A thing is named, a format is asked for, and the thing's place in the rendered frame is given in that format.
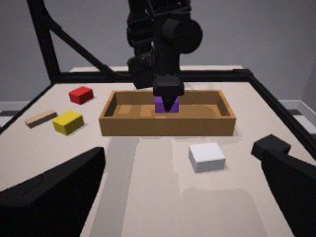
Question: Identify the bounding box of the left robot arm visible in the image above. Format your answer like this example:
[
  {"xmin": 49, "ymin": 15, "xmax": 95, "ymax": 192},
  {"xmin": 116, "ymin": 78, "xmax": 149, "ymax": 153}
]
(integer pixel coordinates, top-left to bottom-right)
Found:
[{"xmin": 126, "ymin": 0, "xmax": 202, "ymax": 76}]

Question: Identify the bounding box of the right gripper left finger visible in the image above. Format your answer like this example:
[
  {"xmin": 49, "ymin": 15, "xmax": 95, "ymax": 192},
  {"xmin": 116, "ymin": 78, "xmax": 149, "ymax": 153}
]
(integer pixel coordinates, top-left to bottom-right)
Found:
[{"xmin": 0, "ymin": 147, "xmax": 106, "ymax": 237}]

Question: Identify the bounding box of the purple block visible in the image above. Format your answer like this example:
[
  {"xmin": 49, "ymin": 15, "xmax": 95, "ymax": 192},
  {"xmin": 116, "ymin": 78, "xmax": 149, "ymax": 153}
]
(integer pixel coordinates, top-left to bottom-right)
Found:
[{"xmin": 155, "ymin": 97, "xmax": 179, "ymax": 114}]

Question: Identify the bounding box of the tan flat bar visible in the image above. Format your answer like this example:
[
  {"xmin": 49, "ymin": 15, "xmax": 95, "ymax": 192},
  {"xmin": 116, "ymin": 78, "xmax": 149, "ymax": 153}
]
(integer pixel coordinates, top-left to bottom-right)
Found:
[{"xmin": 25, "ymin": 109, "xmax": 57, "ymax": 128}]

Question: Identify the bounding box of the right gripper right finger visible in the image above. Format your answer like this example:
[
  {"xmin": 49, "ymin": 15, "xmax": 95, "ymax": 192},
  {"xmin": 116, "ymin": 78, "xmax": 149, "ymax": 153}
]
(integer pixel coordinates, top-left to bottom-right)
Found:
[{"xmin": 261, "ymin": 149, "xmax": 316, "ymax": 237}]

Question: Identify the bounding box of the yellow block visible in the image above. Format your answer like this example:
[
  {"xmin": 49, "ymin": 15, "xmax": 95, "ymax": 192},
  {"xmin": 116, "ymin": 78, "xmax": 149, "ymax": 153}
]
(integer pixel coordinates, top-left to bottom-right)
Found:
[{"xmin": 52, "ymin": 111, "xmax": 85, "ymax": 135}]

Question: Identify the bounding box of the small white block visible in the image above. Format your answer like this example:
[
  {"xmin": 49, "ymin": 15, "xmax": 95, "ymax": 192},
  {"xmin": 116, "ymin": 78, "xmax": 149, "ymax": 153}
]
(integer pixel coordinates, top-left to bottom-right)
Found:
[{"xmin": 189, "ymin": 142, "xmax": 226, "ymax": 173}]

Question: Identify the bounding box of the red block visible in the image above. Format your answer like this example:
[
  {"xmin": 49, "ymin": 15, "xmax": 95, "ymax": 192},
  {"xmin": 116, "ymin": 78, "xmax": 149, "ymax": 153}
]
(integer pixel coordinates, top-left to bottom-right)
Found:
[{"xmin": 68, "ymin": 86, "xmax": 94, "ymax": 105}]

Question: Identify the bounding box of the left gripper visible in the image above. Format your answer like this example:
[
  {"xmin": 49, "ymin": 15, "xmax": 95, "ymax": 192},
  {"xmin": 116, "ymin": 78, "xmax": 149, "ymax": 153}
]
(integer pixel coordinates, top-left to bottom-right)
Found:
[{"xmin": 153, "ymin": 42, "xmax": 185, "ymax": 112}]

